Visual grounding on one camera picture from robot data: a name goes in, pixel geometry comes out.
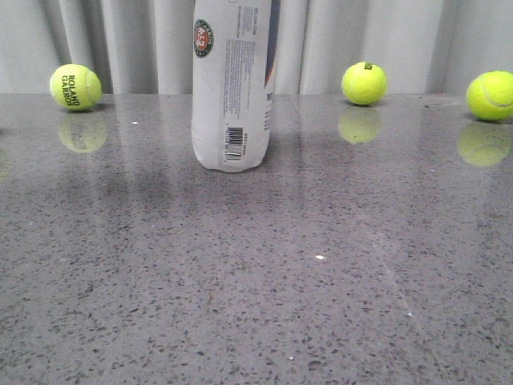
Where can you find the white plastic tennis ball can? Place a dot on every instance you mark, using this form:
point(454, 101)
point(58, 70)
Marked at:
point(234, 49)

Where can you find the Wilson tennis ball behind can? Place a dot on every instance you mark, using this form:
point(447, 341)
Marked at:
point(363, 83)

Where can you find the Roland Garros tennis ball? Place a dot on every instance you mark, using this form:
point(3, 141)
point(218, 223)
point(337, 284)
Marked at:
point(75, 87)

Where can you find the yellow tennis ball far right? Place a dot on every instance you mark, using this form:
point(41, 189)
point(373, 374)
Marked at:
point(489, 96)

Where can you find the grey pleated curtain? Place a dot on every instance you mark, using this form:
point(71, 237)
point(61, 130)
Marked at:
point(145, 47)

